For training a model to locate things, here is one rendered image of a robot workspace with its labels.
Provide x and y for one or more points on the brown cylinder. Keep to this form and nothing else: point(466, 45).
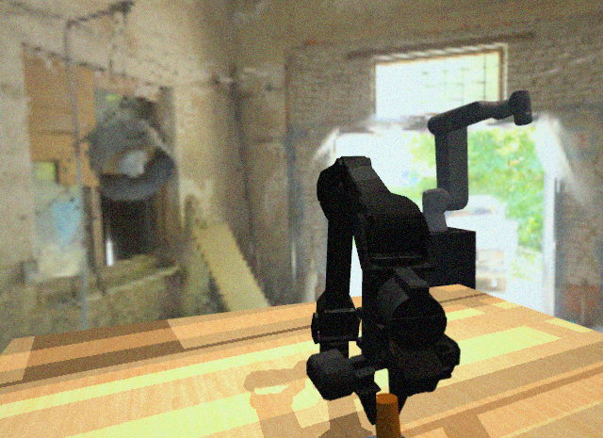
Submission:
point(387, 424)

